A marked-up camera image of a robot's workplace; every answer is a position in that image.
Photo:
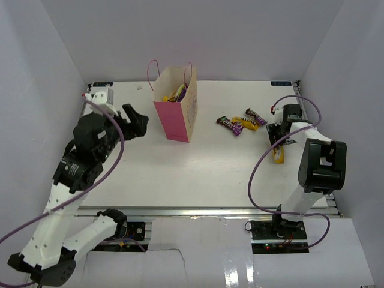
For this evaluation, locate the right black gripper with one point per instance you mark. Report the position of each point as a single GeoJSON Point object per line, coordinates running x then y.
{"type": "Point", "coordinates": [273, 131]}

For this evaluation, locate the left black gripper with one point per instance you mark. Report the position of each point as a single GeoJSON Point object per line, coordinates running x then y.
{"type": "Point", "coordinates": [138, 126]}

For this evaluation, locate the purple candy packet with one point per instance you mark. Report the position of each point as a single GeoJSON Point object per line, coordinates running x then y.
{"type": "Point", "coordinates": [235, 128]}

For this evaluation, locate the yellow candy packet front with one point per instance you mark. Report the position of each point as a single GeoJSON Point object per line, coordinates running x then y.
{"type": "Point", "coordinates": [173, 98]}

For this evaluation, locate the pink paper gift bag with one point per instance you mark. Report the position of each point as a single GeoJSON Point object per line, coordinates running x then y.
{"type": "Point", "coordinates": [177, 118]}

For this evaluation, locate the purple snack chip bag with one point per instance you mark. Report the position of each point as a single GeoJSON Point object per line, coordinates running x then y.
{"type": "Point", "coordinates": [180, 93]}

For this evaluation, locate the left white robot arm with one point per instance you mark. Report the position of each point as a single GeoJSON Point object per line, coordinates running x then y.
{"type": "Point", "coordinates": [50, 257]}

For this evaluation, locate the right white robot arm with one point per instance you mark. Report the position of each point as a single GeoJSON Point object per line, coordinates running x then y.
{"type": "Point", "coordinates": [322, 169]}

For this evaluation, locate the brown snickers bar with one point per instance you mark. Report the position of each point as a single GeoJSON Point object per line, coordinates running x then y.
{"type": "Point", "coordinates": [256, 117]}

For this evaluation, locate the yellow M&M packet right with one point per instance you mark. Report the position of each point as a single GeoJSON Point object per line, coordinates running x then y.
{"type": "Point", "coordinates": [246, 123]}

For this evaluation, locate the blue label sticker right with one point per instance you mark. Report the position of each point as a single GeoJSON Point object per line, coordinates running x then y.
{"type": "Point", "coordinates": [281, 83]}

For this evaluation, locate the blue label sticker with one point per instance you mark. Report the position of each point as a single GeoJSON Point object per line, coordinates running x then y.
{"type": "Point", "coordinates": [102, 84]}
{"type": "Point", "coordinates": [281, 83]}

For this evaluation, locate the blue label sticker left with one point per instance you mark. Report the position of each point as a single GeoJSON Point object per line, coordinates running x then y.
{"type": "Point", "coordinates": [102, 84]}

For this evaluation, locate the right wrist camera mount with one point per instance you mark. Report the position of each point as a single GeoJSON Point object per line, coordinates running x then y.
{"type": "Point", "coordinates": [276, 110]}

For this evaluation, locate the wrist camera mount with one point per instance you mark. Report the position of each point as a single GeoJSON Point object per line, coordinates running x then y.
{"type": "Point", "coordinates": [103, 97]}
{"type": "Point", "coordinates": [276, 110]}

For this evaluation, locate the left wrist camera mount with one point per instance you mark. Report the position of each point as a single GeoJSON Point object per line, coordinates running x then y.
{"type": "Point", "coordinates": [103, 97]}

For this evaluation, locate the aluminium front rail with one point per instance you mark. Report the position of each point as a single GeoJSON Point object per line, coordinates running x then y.
{"type": "Point", "coordinates": [247, 213]}

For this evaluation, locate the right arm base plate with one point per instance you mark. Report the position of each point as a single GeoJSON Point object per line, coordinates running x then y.
{"type": "Point", "coordinates": [266, 230]}

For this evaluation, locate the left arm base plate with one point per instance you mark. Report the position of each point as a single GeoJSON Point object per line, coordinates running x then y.
{"type": "Point", "coordinates": [132, 230]}

